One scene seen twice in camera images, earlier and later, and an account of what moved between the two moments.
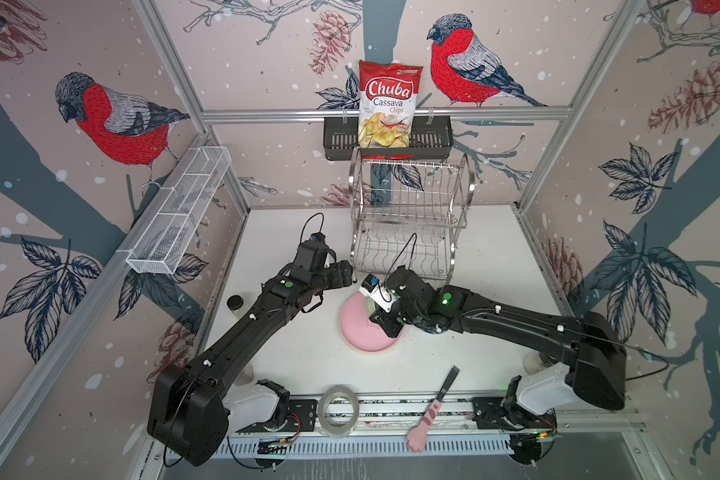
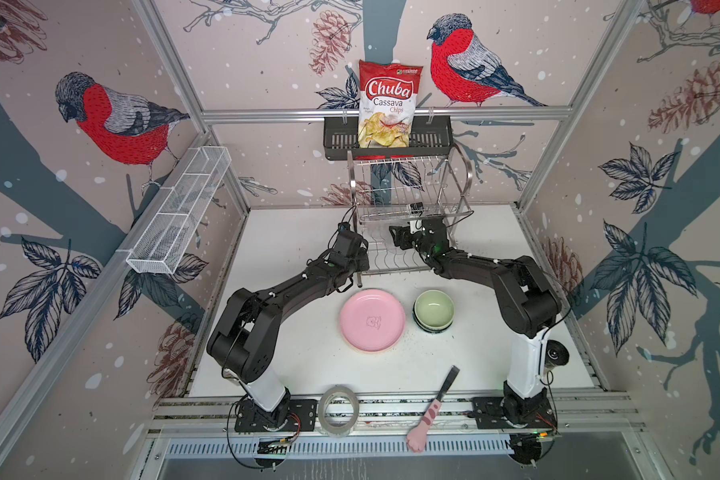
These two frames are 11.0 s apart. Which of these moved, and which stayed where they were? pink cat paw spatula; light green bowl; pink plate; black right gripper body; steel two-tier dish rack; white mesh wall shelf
Moved: black right gripper body; light green bowl
Stayed: pink cat paw spatula; pink plate; steel two-tier dish rack; white mesh wall shelf
